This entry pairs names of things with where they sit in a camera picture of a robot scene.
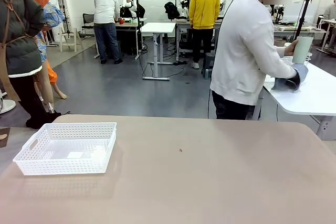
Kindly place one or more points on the person's left hand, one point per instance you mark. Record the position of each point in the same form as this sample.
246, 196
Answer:
291, 48

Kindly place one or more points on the person's right hand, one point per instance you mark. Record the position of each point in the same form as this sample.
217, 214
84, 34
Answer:
293, 81

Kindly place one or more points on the mint green cup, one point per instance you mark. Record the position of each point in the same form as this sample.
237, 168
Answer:
302, 51

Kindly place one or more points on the taupe cup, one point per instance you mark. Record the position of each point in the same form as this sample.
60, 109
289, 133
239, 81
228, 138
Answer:
279, 43

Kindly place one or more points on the blue cleaning cloth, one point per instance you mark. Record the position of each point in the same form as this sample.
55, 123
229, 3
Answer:
303, 73

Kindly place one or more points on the white perforated plastic basket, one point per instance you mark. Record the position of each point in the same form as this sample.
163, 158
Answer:
65, 167

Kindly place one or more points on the person's left forearm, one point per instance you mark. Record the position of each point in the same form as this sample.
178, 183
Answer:
281, 51

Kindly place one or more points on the person's right forearm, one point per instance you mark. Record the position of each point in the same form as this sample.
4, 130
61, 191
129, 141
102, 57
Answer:
278, 64

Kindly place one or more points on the cluttered background desk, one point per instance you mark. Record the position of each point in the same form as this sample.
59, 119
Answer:
288, 28

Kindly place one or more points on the white side table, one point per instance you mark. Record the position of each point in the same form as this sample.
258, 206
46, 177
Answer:
315, 98

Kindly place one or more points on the black tripod pole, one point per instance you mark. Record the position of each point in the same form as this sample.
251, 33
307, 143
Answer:
303, 16

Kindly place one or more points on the person in white sweater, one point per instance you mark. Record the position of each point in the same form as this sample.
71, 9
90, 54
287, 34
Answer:
241, 51

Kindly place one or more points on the seated person in grey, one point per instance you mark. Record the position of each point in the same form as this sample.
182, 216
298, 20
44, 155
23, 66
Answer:
331, 11

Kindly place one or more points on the grey plastic stool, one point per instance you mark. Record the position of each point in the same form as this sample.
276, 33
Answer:
208, 64

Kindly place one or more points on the person in yellow hoodie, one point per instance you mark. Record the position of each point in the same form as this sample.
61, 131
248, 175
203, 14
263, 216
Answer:
204, 6

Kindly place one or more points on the long grey desk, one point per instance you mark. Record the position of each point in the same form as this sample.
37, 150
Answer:
183, 24

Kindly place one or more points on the black power strip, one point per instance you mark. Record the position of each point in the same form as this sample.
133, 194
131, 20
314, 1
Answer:
179, 63

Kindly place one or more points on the white standing desk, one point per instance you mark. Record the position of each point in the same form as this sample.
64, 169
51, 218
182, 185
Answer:
157, 27

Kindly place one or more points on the wood top desk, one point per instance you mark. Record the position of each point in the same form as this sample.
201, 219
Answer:
128, 24

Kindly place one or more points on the red cup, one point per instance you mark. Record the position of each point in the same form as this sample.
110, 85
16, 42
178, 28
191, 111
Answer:
121, 21

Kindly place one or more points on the person in white shirt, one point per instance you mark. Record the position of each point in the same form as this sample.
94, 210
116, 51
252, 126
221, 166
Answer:
105, 6

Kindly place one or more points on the black office chair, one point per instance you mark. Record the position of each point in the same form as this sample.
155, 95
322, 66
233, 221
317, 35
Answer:
88, 23

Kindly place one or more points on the white wooden step stool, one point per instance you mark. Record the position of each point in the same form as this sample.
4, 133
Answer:
68, 39

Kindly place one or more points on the mannequin in orange and blue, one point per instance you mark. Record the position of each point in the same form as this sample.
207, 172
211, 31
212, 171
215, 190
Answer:
52, 15

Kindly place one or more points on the mannequin in dark green jacket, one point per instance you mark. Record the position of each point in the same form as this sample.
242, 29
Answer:
18, 37

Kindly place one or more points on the white round stand base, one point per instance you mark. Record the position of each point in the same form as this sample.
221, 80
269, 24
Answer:
6, 106

